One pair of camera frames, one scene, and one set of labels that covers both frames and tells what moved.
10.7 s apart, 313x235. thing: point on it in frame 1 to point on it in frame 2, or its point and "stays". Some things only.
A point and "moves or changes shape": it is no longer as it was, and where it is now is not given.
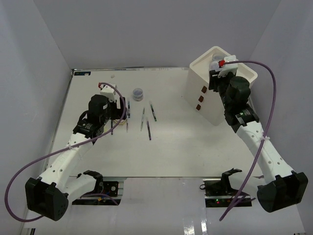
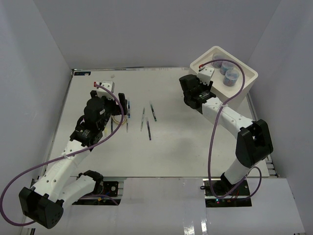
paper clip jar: (138, 94) moves or changes shape
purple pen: (149, 130) stays
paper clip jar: (217, 57) stays
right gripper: (213, 80) to (206, 87)
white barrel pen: (127, 124) stays
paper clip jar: (214, 65) moves or changes shape
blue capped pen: (128, 109) stays
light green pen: (143, 118) stays
